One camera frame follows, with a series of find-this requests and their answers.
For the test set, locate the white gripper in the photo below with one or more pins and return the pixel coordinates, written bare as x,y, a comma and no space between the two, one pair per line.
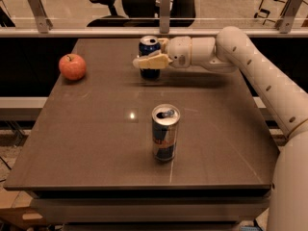
179,52

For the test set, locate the blue pepsi can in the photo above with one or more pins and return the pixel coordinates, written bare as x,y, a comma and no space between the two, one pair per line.
147,45

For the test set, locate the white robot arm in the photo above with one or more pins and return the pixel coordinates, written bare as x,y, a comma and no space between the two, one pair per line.
287,103

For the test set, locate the silver red bull can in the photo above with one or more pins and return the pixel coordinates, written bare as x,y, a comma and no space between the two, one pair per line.
165,124

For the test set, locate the black office chair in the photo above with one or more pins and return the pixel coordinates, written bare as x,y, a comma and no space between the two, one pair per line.
142,13

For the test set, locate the red apple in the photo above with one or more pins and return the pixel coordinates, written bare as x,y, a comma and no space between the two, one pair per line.
72,67

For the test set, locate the brown table with drawers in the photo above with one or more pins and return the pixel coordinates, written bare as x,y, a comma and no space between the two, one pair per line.
89,157

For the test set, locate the yellow black cart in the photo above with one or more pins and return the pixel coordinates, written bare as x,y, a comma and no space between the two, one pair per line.
269,11

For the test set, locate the middle metal bracket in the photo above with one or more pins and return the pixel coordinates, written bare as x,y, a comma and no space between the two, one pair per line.
164,16

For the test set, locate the metal bracket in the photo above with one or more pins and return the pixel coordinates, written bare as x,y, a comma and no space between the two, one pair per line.
44,24
164,16
286,20

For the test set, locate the left metal bracket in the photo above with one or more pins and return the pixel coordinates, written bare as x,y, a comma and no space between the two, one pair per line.
44,24

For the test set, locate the right metal bracket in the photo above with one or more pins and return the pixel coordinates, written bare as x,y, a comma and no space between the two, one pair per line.
286,20

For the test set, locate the white horizontal rail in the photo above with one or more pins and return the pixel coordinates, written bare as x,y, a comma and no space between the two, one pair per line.
136,32

